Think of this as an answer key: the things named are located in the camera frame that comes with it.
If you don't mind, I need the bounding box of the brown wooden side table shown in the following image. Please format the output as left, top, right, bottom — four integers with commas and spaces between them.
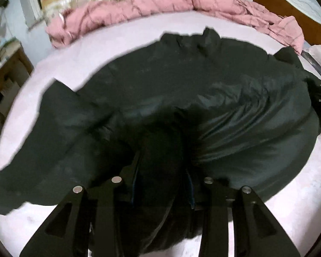
0, 38, 34, 135

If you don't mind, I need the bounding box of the pink plaid quilt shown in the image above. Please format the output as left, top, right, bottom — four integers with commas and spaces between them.
46, 0, 305, 54

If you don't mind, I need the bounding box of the pale pink bed sheet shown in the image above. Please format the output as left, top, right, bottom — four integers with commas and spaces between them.
0, 12, 321, 255

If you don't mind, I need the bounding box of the dark grey cloth strip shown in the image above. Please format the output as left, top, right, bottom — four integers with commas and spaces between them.
301, 51, 321, 75

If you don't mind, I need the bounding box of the large black jacket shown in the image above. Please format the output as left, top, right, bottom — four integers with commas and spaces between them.
0, 28, 320, 255

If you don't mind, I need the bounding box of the white and wood headboard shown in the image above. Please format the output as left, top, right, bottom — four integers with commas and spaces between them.
249, 0, 321, 45

